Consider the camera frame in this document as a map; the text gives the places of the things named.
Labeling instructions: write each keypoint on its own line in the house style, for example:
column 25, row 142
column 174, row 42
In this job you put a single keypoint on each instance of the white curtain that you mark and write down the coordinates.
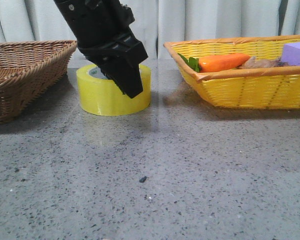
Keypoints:
column 160, row 21

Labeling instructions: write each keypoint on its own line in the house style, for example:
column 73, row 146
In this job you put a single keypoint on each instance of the orange toy carrot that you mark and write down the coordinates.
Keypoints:
column 215, row 63

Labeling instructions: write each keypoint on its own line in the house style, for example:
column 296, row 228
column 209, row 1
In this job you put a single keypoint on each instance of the brown wicker basket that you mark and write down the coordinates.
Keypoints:
column 27, row 70

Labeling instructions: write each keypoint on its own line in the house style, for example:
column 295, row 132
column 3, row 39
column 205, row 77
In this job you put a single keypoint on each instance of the yellow woven basket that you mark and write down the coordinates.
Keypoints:
column 259, row 88

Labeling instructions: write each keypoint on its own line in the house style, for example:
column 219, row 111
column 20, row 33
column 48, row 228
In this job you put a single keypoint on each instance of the brown potato toy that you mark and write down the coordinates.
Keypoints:
column 254, row 63

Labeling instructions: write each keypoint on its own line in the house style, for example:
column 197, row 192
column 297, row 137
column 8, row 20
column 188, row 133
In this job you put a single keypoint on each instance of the yellow packing tape roll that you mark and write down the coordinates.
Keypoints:
column 99, row 95

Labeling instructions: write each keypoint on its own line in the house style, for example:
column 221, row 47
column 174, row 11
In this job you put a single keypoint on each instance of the purple foam block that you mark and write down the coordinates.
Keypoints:
column 291, row 54

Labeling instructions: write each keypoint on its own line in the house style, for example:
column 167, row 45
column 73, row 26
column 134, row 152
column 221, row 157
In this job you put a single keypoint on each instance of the small black debris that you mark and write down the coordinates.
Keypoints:
column 143, row 179

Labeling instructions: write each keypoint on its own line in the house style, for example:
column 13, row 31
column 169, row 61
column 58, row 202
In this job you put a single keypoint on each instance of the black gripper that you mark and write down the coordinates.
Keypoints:
column 104, row 37

